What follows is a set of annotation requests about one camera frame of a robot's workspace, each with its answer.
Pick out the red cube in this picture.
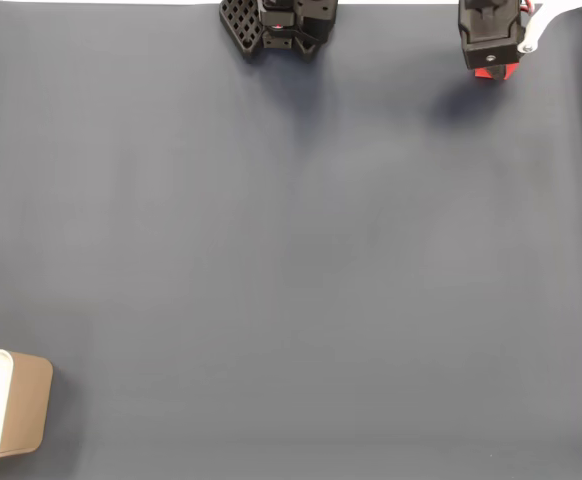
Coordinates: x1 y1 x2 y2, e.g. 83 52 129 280
473 63 516 82

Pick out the beige box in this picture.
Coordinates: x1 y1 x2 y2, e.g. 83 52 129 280
0 347 55 461

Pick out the blue grey table mat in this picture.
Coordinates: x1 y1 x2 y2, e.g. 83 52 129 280
0 3 582 480

